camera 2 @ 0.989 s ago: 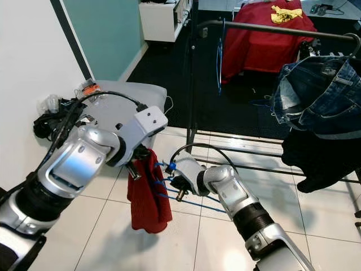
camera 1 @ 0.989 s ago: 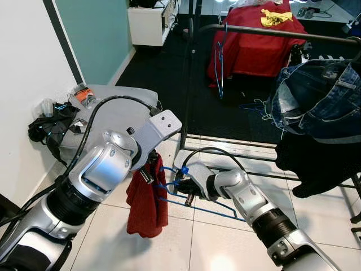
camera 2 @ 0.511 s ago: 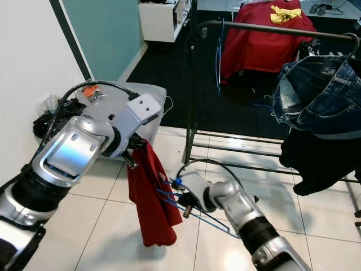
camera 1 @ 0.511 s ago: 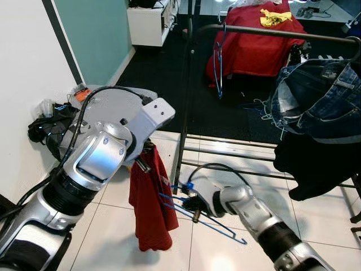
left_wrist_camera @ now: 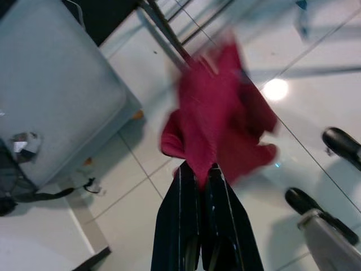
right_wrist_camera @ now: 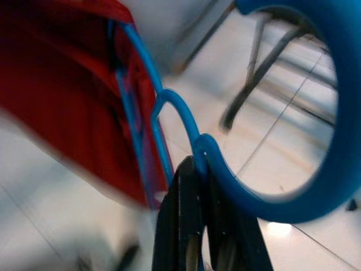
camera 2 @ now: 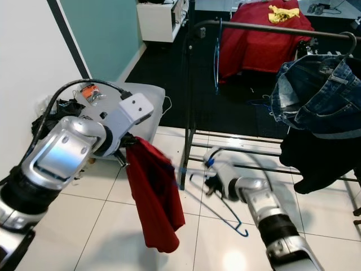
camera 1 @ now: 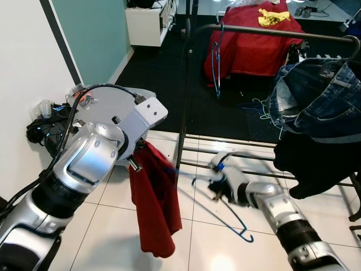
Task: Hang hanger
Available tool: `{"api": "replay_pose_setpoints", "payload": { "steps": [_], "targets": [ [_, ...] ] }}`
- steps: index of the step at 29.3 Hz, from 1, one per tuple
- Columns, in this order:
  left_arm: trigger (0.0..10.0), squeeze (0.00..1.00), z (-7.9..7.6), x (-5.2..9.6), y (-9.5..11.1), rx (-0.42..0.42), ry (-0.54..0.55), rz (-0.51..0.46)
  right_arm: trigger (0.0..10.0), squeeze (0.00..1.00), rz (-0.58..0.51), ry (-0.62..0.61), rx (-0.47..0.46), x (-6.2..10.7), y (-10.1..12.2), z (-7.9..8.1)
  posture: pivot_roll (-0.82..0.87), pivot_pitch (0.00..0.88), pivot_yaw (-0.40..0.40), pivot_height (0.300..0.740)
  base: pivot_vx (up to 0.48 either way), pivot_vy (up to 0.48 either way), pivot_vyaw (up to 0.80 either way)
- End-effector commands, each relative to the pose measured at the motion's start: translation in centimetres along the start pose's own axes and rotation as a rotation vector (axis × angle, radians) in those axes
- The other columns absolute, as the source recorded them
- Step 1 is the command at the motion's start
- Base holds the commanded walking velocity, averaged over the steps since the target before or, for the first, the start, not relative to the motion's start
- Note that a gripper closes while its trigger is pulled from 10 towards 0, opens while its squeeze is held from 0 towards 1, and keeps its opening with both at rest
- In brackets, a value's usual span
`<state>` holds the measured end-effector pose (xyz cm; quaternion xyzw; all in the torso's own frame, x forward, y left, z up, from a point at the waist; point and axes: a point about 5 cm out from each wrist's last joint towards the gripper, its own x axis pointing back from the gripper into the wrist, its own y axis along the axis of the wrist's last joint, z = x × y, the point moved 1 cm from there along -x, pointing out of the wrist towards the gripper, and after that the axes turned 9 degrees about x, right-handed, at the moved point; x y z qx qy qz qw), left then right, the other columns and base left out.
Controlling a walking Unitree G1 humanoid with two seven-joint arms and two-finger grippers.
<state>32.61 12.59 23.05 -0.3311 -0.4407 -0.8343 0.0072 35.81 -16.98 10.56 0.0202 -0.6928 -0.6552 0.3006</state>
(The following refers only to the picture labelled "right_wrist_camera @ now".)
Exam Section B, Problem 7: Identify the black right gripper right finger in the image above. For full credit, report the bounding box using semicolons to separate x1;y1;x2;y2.
201;160;275;271

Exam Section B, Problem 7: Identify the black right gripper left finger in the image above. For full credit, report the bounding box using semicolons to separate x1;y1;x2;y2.
152;155;208;271

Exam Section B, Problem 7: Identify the red shirt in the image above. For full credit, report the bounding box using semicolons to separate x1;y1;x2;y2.
0;0;173;211

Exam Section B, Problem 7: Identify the blue plastic hanger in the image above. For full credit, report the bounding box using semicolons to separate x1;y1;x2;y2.
107;0;361;225

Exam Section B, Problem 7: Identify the black metal clothes rack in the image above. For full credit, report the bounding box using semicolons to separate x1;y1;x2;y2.
174;0;339;133

